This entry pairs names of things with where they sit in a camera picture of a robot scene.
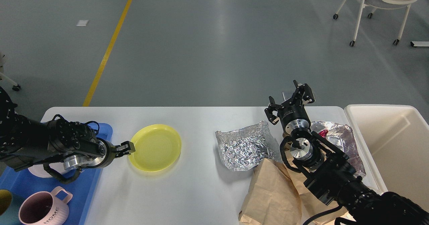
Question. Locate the white bar on floor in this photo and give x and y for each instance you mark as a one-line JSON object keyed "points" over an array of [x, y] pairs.
{"points": [[416, 44]]}

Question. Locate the yellow plastic plate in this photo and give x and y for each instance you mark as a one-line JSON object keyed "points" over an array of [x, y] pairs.
{"points": [[157, 147]]}

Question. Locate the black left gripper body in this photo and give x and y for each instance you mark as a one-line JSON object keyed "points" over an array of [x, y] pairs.
{"points": [[108, 152]]}

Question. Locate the crumpled aluminium foil sheet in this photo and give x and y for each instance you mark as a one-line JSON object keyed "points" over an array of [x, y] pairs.
{"points": [[245, 148]]}

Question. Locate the beige plastic bin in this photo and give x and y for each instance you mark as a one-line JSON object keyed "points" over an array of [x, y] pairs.
{"points": [[394, 140]]}

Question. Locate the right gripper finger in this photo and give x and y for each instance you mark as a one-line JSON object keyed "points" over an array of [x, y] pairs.
{"points": [[301, 96], [272, 107]]}

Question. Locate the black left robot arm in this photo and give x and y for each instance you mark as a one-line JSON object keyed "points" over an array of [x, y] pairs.
{"points": [[64, 148]]}

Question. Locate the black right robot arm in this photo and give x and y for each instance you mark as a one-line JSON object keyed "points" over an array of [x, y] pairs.
{"points": [[329, 175]]}

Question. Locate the pink ribbed mug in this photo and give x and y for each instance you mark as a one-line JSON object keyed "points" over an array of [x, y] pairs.
{"points": [[46, 208]]}

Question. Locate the white plate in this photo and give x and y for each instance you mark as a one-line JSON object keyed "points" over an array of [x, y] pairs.
{"points": [[38, 170]]}

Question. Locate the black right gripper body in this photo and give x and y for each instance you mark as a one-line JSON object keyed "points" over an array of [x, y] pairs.
{"points": [[294, 117]]}

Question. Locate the blue plastic tray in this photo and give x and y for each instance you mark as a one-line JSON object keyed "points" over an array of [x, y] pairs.
{"points": [[24, 184]]}

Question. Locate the teal cup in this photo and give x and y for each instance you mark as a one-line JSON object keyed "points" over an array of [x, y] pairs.
{"points": [[10, 204]]}

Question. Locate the brown paper bag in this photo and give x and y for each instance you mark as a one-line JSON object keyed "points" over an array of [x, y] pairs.
{"points": [[277, 196]]}

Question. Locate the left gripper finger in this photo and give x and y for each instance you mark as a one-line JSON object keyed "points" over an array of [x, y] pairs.
{"points": [[125, 148]]}

